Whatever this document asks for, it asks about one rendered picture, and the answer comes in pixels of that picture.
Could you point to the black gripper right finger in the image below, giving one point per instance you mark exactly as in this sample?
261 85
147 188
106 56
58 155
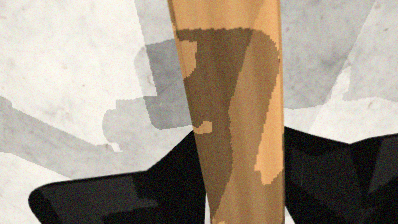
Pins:
332 182

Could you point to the brown wooden board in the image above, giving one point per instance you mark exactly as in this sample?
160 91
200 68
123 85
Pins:
230 55

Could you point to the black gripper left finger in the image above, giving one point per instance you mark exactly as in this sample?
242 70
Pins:
172 191

